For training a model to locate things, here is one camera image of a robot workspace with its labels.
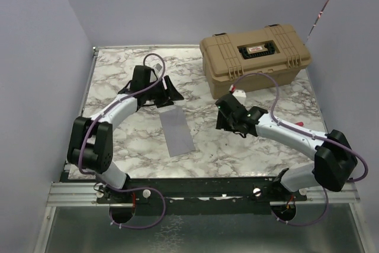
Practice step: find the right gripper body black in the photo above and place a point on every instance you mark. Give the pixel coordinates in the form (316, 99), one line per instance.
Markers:
(233, 123)

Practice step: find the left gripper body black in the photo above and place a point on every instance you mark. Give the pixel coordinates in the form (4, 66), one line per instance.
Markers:
(157, 93)

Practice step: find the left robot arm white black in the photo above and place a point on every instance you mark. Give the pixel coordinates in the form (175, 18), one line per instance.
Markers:
(91, 141)

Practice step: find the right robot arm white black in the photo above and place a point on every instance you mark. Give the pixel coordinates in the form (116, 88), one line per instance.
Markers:
(332, 159)

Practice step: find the tan plastic tool case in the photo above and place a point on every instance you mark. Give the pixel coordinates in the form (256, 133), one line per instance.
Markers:
(253, 60)

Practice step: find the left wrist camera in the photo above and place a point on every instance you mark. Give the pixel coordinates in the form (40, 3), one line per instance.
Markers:
(158, 68)

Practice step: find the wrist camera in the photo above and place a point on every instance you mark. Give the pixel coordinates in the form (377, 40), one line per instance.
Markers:
(158, 68)
(238, 93)

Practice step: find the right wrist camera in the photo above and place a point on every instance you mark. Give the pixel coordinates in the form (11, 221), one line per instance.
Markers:
(238, 93)

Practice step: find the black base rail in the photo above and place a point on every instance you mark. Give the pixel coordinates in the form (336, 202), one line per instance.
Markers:
(192, 196)

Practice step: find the aluminium frame rail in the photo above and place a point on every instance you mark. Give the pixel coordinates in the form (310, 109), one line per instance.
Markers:
(324, 222)

